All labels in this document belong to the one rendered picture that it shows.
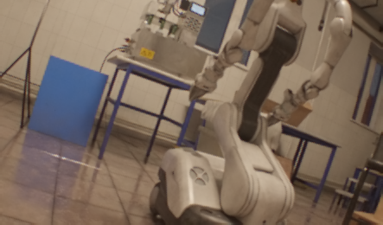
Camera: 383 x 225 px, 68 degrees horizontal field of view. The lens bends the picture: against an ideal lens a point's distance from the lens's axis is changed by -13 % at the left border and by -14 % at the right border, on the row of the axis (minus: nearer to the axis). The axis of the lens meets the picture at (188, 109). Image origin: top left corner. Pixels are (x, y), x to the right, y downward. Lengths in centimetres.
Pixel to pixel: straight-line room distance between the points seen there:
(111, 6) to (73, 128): 204
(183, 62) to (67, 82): 93
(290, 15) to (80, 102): 172
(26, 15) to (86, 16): 76
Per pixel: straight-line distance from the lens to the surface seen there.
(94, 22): 415
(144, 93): 421
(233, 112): 146
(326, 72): 155
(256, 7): 129
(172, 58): 257
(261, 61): 148
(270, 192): 123
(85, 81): 258
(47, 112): 261
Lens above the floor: 53
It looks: 1 degrees up
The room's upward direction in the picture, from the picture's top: 19 degrees clockwise
